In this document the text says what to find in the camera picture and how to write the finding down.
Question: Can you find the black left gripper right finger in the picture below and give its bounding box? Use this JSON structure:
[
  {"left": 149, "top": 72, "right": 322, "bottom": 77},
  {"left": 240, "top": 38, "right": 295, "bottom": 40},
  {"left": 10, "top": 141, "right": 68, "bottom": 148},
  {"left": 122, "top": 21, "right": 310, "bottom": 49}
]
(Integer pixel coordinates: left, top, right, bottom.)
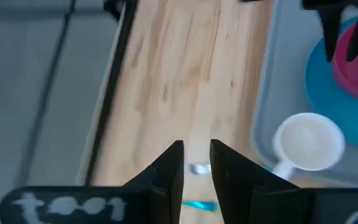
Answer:
[{"left": 209, "top": 139, "right": 306, "bottom": 224}]

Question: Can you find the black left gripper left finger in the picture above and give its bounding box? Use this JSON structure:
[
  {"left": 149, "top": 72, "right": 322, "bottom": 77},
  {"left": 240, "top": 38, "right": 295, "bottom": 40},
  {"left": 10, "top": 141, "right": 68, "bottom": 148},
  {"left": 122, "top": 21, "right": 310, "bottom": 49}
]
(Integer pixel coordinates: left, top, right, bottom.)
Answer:
[{"left": 122, "top": 139, "right": 185, "bottom": 224}]

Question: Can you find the fork with green handle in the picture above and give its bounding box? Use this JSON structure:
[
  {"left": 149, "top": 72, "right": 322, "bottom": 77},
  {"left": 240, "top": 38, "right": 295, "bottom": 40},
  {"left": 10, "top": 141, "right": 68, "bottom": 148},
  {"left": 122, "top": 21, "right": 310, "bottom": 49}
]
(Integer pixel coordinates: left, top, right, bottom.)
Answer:
[{"left": 181, "top": 200, "right": 219, "bottom": 212}]

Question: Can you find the knife with teal handle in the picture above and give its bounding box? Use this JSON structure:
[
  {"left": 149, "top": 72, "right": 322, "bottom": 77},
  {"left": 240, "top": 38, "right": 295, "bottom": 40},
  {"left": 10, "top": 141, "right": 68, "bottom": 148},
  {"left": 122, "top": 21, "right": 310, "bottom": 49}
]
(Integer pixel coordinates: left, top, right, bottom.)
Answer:
[{"left": 190, "top": 163, "right": 275, "bottom": 174}]

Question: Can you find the grey plastic tray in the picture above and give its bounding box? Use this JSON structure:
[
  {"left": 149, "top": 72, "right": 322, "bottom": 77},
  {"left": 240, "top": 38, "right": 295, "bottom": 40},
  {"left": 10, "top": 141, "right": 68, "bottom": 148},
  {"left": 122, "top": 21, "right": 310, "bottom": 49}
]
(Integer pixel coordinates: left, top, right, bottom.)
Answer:
[{"left": 250, "top": 0, "right": 358, "bottom": 187}]

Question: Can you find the blue plate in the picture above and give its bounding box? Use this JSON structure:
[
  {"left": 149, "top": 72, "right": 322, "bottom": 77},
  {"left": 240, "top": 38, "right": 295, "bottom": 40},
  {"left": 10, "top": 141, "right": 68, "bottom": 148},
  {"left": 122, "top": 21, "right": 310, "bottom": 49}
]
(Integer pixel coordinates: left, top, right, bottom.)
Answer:
[{"left": 305, "top": 17, "right": 358, "bottom": 153}]

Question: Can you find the white mug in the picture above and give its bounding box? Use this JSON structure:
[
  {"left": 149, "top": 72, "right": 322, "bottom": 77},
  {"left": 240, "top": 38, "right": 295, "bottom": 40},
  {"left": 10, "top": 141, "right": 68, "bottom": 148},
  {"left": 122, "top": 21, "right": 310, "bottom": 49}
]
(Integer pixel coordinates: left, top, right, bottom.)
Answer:
[{"left": 272, "top": 112, "right": 346, "bottom": 181}]

